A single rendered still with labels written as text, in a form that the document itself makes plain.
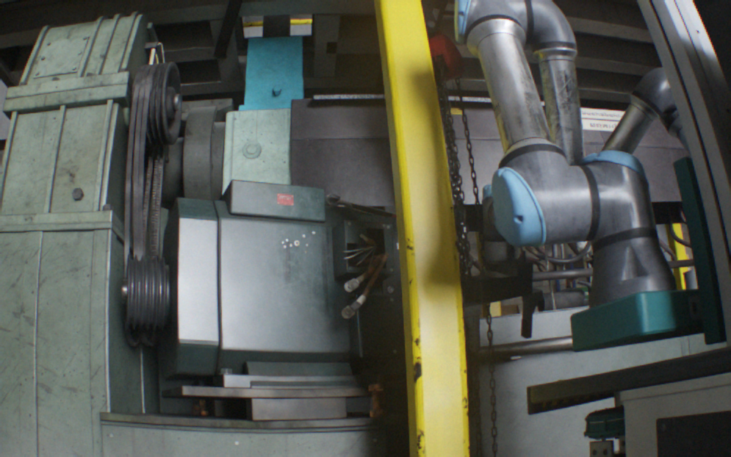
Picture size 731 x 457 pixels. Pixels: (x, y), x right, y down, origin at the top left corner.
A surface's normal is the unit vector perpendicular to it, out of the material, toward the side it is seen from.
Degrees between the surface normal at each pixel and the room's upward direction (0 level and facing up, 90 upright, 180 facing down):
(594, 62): 180
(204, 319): 90
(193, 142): 92
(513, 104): 81
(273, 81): 90
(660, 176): 90
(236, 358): 135
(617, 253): 72
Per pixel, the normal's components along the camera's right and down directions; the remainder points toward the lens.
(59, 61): 0.05, -0.48
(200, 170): 0.07, 0.10
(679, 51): -0.94, -0.07
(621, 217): -0.51, -0.25
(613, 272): -0.78, -0.43
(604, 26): 0.05, 0.95
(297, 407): 0.39, -0.31
